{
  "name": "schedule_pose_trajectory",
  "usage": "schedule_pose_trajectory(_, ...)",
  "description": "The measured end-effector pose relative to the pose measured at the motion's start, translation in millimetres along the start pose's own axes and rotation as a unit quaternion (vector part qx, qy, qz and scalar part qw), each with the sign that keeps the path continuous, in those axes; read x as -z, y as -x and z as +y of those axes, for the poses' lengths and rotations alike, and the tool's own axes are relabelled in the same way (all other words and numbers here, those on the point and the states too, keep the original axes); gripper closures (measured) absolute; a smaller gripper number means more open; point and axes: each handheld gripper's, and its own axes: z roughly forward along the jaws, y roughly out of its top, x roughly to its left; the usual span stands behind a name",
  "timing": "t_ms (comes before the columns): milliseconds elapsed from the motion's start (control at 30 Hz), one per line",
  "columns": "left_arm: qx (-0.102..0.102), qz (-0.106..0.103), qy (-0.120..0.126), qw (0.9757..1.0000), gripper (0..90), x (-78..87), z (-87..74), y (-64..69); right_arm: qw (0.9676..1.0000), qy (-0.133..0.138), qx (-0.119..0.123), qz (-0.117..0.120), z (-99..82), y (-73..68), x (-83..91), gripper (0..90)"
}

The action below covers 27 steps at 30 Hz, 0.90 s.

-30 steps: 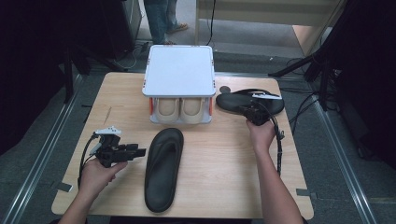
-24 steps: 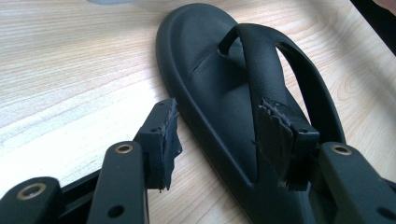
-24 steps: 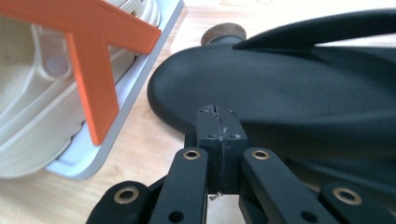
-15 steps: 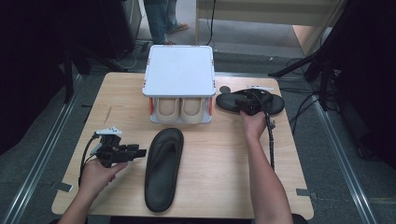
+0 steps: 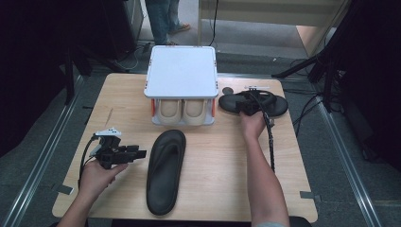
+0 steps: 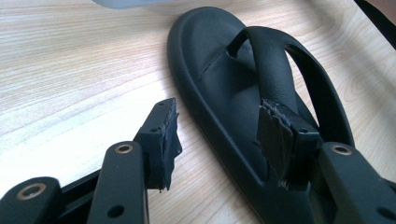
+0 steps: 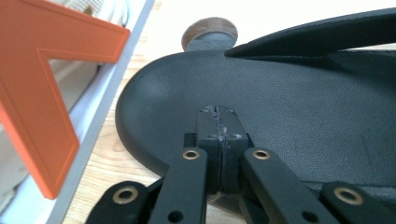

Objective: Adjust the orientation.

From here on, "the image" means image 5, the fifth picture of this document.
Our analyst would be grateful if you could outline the person's right hand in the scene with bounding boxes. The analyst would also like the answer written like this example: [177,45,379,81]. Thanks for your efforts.
[239,111,268,141]

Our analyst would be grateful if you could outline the black floor cables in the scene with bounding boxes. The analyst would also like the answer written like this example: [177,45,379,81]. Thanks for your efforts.
[290,58,327,137]

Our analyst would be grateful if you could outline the white shoe rack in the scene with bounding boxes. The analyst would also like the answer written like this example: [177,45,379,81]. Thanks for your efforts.
[143,45,219,127]

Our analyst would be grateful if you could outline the dark metal stand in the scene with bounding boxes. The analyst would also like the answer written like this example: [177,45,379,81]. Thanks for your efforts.
[61,41,129,106]

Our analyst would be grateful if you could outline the cream clog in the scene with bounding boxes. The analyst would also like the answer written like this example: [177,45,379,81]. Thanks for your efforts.
[156,98,184,126]
[183,98,210,126]

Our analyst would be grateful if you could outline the grey tape piece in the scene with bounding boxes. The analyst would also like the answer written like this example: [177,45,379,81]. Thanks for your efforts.
[299,190,323,202]
[51,183,75,196]

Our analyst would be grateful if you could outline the white floor cable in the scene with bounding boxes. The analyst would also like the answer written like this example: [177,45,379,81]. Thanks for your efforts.
[114,44,153,72]

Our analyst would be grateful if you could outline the left hand-held gripper cable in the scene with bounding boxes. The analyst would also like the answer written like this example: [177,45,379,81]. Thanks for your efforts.
[78,135,102,190]

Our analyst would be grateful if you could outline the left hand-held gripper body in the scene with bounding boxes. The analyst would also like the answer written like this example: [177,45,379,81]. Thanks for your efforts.
[93,127,131,169]

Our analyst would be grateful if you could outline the hand-held gripper cable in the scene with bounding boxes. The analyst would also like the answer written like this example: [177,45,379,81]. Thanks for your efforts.
[252,91,277,174]
[78,135,102,190]

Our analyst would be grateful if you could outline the black tripod stand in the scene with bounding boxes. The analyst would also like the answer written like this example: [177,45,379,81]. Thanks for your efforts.
[271,0,351,113]

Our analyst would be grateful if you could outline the right hand-held gripper cable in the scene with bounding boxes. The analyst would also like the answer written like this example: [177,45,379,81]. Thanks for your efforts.
[252,91,277,174]

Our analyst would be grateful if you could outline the light wooden cabinet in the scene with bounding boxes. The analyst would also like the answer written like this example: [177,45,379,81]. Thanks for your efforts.
[198,0,352,58]

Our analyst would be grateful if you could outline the hanging black cable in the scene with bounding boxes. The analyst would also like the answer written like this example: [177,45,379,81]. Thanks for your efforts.
[207,0,220,47]

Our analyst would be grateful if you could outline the black flip-flop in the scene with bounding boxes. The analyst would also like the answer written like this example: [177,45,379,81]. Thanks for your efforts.
[218,89,289,118]
[146,129,187,217]

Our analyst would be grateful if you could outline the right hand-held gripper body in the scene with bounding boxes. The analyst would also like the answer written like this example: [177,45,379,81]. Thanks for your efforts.
[235,84,270,117]

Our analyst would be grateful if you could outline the person's left hand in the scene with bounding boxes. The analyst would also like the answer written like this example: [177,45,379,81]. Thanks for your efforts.
[78,159,129,202]

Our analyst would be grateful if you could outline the metal floor rail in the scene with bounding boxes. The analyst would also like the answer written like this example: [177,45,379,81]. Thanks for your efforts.
[0,75,85,227]
[315,94,384,227]

